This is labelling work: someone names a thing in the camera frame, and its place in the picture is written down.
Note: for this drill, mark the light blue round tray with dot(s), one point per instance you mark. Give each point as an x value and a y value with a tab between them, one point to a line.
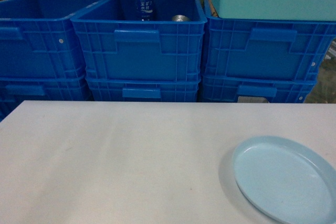
285	180

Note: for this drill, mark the blue crate bottom middle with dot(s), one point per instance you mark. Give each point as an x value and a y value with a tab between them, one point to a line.
144	91

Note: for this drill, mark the blue crate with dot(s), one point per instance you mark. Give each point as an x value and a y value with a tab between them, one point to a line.
16	90
118	46
228	89
264	49
38	39
144	91

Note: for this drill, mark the blue crate bottom right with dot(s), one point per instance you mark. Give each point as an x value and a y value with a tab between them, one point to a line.
228	89

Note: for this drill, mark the blue crate top middle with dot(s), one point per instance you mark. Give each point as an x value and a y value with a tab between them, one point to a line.
118	46

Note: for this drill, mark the metal can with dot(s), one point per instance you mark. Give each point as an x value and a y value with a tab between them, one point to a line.
180	18

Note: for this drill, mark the clear water bottle blue label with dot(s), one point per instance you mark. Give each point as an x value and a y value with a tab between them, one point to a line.
144	9

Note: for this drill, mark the white table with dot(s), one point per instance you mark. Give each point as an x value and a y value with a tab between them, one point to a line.
128	162

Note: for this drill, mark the blue crate top right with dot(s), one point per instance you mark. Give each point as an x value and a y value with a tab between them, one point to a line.
264	49

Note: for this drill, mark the blue crate top left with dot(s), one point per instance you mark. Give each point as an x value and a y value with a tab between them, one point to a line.
38	39

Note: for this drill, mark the blue crate bottom left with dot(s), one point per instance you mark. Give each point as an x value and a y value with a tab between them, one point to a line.
16	90

